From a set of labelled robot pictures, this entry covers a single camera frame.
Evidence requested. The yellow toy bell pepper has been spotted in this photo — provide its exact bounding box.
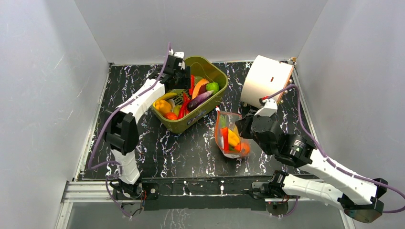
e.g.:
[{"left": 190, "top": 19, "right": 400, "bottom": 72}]
[{"left": 228, "top": 129, "right": 240, "bottom": 147}]

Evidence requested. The clear zip bag orange zipper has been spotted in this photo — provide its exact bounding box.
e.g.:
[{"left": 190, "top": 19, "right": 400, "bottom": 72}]
[{"left": 214, "top": 106, "right": 250, "bottom": 159}]

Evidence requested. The orange toy fruit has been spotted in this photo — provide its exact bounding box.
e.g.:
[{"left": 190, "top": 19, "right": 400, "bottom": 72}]
[{"left": 234, "top": 142, "right": 250, "bottom": 157}]

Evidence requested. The yellow toy pepper small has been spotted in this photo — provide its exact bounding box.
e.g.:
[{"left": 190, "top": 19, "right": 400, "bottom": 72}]
[{"left": 153, "top": 100, "right": 172, "bottom": 116}]

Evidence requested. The red toy chili pepper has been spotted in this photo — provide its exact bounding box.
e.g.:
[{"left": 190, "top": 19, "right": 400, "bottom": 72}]
[{"left": 177, "top": 92, "right": 190, "bottom": 120}]

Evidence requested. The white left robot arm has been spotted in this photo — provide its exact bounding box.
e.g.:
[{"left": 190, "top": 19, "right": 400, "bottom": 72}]
[{"left": 102, "top": 52, "right": 192, "bottom": 198}]

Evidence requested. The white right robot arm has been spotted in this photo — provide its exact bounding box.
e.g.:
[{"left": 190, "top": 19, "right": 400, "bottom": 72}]
[{"left": 235, "top": 115, "right": 387, "bottom": 223}]

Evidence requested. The orange toy papaya slice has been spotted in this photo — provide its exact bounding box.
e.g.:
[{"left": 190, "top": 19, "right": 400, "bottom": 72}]
[{"left": 192, "top": 79, "right": 210, "bottom": 99}]

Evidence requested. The yellow green toy fruit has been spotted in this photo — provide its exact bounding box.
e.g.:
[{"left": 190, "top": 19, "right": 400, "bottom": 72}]
[{"left": 173, "top": 105, "right": 181, "bottom": 116}]

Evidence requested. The purple toy eggplant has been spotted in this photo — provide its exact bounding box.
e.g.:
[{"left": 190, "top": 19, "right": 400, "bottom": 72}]
[{"left": 187, "top": 90, "right": 214, "bottom": 112}]

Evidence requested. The olive green plastic bin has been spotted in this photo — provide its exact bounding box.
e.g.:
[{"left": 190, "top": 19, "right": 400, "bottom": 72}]
[{"left": 151, "top": 56, "right": 228, "bottom": 134}]

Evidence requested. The red toy tomato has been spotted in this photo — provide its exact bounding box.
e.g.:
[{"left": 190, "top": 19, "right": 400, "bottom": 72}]
[{"left": 164, "top": 112, "right": 178, "bottom": 120}]

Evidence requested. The green toy lime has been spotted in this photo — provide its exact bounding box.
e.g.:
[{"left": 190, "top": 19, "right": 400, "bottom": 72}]
[{"left": 205, "top": 82, "right": 219, "bottom": 94}]

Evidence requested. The white cylindrical appliance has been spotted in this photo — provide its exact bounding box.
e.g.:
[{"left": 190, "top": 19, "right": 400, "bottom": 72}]
[{"left": 240, "top": 55, "right": 294, "bottom": 108}]

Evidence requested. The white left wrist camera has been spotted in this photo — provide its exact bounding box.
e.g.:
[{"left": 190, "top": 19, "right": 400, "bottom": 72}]
[{"left": 173, "top": 52, "right": 186, "bottom": 70}]

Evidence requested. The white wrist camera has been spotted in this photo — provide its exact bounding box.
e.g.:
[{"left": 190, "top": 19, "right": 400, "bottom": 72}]
[
  {"left": 173, "top": 52, "right": 186, "bottom": 70},
  {"left": 255, "top": 97, "right": 277, "bottom": 117}
]

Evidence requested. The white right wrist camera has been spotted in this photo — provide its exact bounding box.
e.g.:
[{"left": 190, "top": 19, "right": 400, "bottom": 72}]
[{"left": 255, "top": 97, "right": 277, "bottom": 117}]

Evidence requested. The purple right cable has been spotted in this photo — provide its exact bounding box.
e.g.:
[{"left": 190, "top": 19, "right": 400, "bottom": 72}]
[{"left": 261, "top": 84, "right": 405, "bottom": 214}]

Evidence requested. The purple cable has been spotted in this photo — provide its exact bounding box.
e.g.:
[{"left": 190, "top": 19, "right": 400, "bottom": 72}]
[
  {"left": 261, "top": 84, "right": 405, "bottom": 214},
  {"left": 87, "top": 42, "right": 173, "bottom": 219}
]

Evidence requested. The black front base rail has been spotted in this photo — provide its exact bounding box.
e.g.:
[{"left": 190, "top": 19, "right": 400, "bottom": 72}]
[{"left": 141, "top": 176, "right": 285, "bottom": 211}]

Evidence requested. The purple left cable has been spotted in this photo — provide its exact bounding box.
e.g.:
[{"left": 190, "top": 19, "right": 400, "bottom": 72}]
[{"left": 87, "top": 42, "right": 173, "bottom": 219}]

